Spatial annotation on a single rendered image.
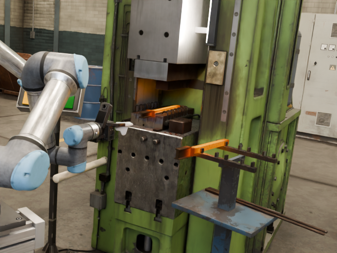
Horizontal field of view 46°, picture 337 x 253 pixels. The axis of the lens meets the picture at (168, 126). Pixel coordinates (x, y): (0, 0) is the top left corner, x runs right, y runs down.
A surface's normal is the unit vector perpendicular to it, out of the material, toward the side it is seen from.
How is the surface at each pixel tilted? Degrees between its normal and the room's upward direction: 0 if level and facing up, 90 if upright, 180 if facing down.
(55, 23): 90
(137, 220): 90
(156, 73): 90
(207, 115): 90
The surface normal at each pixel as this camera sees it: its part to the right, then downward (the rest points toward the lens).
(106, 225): -0.44, 0.14
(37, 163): 0.95, 0.22
